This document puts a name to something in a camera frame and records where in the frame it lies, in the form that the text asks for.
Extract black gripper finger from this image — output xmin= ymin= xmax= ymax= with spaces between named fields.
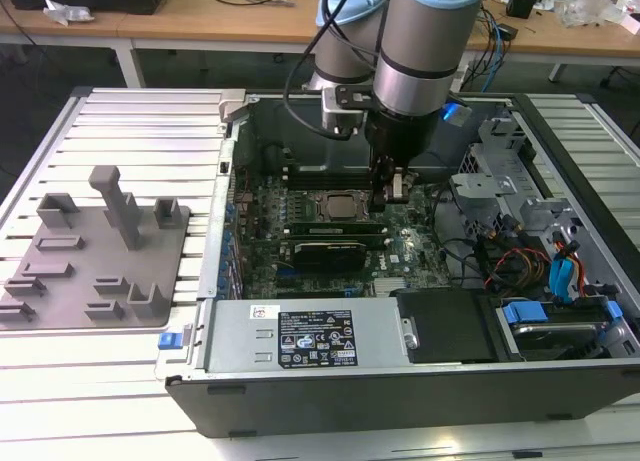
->
xmin=392 ymin=166 xmax=420 ymax=203
xmin=372 ymin=155 xmax=396 ymax=215

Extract silver CPU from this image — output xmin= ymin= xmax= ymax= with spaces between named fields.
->
xmin=325 ymin=193 xmax=370 ymax=217

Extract green motherboard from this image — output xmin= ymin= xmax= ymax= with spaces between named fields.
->
xmin=232 ymin=168 xmax=454 ymax=300

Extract metal CPU socket cover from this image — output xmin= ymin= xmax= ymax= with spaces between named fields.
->
xmin=310 ymin=189 xmax=375 ymax=223

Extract grey metal drive cage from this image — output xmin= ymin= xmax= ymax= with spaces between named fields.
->
xmin=448 ymin=114 xmax=586 ymax=243

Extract white power strip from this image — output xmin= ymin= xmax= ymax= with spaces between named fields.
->
xmin=452 ymin=63 xmax=472 ymax=93

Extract black graphics card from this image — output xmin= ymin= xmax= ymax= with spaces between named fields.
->
xmin=292 ymin=240 xmax=369 ymax=272

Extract silver chipset heatsink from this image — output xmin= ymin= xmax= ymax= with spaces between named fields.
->
xmin=373 ymin=277 xmax=407 ymax=295

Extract black plastic shroud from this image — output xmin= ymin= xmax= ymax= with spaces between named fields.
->
xmin=392 ymin=288 xmax=501 ymax=365

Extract blue disk carrier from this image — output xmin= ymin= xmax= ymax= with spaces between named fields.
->
xmin=502 ymin=300 xmax=621 ymax=360

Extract small black speaker box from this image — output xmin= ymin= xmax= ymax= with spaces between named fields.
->
xmin=504 ymin=0 xmax=539 ymax=19

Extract grey power supply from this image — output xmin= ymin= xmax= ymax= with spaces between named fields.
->
xmin=202 ymin=300 xmax=402 ymax=373

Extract open black PC case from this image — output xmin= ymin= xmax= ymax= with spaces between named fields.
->
xmin=154 ymin=90 xmax=640 ymax=440

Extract clear plastic bags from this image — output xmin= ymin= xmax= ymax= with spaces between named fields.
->
xmin=558 ymin=0 xmax=622 ymax=28

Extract grey parts rack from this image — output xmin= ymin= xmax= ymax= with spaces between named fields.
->
xmin=0 ymin=165 xmax=194 ymax=335

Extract crumpled clear plastic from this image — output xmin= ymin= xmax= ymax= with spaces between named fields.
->
xmin=42 ymin=0 xmax=96 ymax=26

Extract small grey wrist camera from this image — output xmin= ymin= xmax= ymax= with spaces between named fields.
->
xmin=439 ymin=100 xmax=474 ymax=129

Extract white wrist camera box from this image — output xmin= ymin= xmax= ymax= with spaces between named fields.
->
xmin=321 ymin=85 xmax=375 ymax=138

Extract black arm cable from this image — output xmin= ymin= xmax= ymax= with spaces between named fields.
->
xmin=282 ymin=0 xmax=357 ymax=141

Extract blue network cable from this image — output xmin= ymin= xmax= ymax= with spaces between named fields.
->
xmin=485 ymin=8 xmax=507 ymax=93

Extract red yellow wire bundle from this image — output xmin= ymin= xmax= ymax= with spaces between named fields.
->
xmin=487 ymin=247 xmax=554 ymax=293

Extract blue flat wire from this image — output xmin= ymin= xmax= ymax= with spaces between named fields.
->
xmin=548 ymin=233 xmax=577 ymax=307

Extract wooden desk white frame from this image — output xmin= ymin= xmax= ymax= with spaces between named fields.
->
xmin=0 ymin=5 xmax=136 ymax=90
xmin=117 ymin=0 xmax=640 ymax=85

